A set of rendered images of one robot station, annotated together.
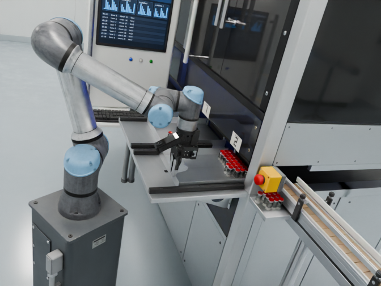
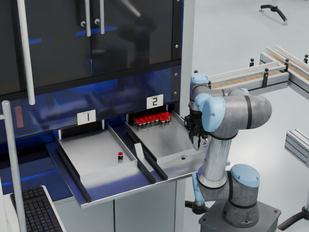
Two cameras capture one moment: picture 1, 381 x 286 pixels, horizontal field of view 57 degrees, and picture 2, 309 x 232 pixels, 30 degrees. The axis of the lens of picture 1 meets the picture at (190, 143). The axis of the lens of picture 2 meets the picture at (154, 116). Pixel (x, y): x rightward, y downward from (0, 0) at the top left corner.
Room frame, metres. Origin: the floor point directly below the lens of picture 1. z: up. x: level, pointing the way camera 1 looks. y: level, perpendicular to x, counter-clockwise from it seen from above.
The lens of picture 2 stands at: (1.41, 2.16, 2.36)
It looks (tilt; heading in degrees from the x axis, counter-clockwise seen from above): 31 degrees down; 269
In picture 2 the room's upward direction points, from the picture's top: 1 degrees clockwise
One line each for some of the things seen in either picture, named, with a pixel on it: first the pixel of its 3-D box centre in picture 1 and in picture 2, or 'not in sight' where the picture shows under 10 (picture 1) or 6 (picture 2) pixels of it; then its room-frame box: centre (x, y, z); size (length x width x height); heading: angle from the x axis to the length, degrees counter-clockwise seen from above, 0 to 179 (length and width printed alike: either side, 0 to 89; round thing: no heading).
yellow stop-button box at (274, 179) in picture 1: (270, 179); not in sight; (1.14, -0.32, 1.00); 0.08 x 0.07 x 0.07; 115
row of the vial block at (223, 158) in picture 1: (228, 164); (154, 123); (1.36, -0.18, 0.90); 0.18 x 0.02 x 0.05; 26
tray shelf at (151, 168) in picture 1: (182, 152); (136, 154); (1.44, 0.03, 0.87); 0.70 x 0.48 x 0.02; 25
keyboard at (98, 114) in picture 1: (125, 116); (38, 218); (1.83, 0.40, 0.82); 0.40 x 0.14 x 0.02; 114
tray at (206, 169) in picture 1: (205, 166); (165, 135); (1.31, -0.08, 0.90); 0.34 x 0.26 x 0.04; 116
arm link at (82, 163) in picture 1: (82, 167); (242, 183); (1.02, 0.35, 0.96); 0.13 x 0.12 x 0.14; 6
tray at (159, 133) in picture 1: (185, 130); (94, 150); (1.63, 0.04, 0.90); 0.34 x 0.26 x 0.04; 115
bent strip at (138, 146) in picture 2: not in sight; (144, 156); (1.41, 0.10, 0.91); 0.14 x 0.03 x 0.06; 116
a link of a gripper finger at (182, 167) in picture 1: (180, 168); (198, 138); (1.17, 0.02, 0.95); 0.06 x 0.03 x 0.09; 115
